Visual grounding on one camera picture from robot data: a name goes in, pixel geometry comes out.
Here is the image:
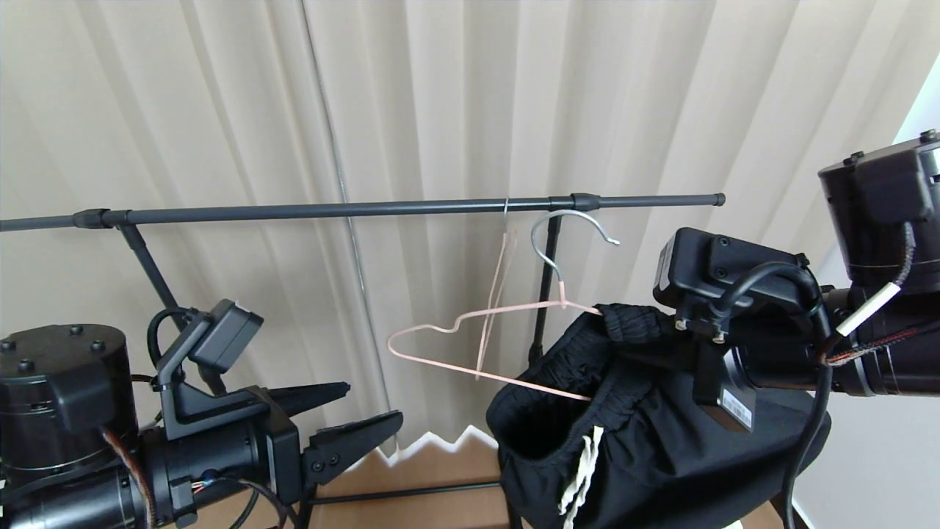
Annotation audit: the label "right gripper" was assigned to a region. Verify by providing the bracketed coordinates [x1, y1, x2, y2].
[693, 340, 829, 433]

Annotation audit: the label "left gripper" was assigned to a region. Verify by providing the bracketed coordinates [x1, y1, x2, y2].
[140, 381, 405, 528]

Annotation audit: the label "pink clothes hanger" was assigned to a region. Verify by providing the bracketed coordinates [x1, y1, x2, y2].
[386, 209, 622, 403]
[475, 197, 519, 382]

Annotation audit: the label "black shorts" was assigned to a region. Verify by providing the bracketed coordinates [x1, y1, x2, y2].
[485, 302, 833, 529]

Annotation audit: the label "black clothes rack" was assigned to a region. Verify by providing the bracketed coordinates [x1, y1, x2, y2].
[0, 192, 727, 529]

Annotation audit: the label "beige curtain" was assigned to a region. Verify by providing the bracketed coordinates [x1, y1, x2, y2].
[0, 0, 940, 461]

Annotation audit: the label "black cable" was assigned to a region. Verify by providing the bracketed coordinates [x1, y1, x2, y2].
[145, 307, 196, 370]
[716, 261, 839, 529]

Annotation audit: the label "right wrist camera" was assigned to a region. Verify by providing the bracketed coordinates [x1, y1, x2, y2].
[651, 226, 823, 347]

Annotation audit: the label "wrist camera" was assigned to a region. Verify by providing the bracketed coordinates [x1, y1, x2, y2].
[651, 226, 823, 347]
[147, 298, 271, 442]

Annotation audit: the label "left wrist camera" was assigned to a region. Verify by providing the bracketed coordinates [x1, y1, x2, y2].
[147, 298, 271, 442]

